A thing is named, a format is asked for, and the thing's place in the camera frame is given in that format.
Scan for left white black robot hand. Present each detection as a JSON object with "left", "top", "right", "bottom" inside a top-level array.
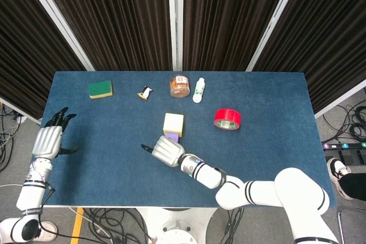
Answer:
[{"left": 31, "top": 106, "right": 81, "bottom": 161}]

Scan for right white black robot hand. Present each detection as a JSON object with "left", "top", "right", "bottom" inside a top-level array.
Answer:
[{"left": 141, "top": 135, "right": 186, "bottom": 168}]

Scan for purple cube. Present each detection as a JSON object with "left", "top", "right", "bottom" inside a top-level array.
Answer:
[{"left": 165, "top": 131, "right": 180, "bottom": 143}]

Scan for yellow white block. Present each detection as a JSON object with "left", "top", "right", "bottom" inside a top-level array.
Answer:
[{"left": 162, "top": 113, "right": 185, "bottom": 138}]

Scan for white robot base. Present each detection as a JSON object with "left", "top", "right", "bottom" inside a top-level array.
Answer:
[{"left": 134, "top": 207, "right": 218, "bottom": 244}]

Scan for blue table mat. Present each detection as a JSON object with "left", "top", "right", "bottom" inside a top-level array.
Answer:
[{"left": 30, "top": 71, "right": 337, "bottom": 209}]

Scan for small penguin figure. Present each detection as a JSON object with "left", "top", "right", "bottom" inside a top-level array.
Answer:
[{"left": 137, "top": 85, "right": 154, "bottom": 101}]

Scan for clear jar of rubber bands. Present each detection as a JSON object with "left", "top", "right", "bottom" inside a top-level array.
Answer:
[{"left": 170, "top": 75, "right": 191, "bottom": 98}]

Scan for small white bottle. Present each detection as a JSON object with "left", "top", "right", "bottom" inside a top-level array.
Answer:
[{"left": 192, "top": 77, "right": 206, "bottom": 104}]

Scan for red tape roll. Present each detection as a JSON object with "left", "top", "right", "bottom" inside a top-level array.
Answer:
[{"left": 213, "top": 108, "right": 242, "bottom": 131}]

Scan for green yellow sponge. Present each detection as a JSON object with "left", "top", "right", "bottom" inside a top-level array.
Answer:
[{"left": 88, "top": 79, "right": 113, "bottom": 99}]

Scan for plain white sneaker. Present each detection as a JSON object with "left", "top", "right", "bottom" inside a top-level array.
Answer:
[{"left": 37, "top": 221, "right": 58, "bottom": 242}]

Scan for yellow floor tape strip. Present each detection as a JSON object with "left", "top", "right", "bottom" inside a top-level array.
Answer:
[{"left": 70, "top": 207, "right": 85, "bottom": 244}]

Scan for dark curtain partition panel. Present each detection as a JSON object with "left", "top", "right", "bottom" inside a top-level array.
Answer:
[
  {"left": 18, "top": 0, "right": 184, "bottom": 72},
  {"left": 245, "top": 0, "right": 366, "bottom": 119},
  {"left": 167, "top": 0, "right": 304, "bottom": 72},
  {"left": 0, "top": 0, "right": 95, "bottom": 126}
]

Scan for white black sneaker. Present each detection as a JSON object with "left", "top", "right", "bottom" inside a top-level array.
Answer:
[{"left": 327, "top": 157, "right": 355, "bottom": 201}]

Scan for black foot pedal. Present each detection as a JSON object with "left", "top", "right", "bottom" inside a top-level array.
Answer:
[{"left": 337, "top": 149, "right": 366, "bottom": 166}]

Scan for black trouser leg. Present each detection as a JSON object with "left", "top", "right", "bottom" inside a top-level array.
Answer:
[{"left": 340, "top": 173, "right": 366, "bottom": 199}]

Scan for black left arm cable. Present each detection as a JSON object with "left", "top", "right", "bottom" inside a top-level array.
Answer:
[{"left": 37, "top": 185, "right": 57, "bottom": 230}]

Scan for black cable with green light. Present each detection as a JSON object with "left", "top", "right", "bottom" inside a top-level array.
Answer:
[{"left": 222, "top": 207, "right": 246, "bottom": 239}]

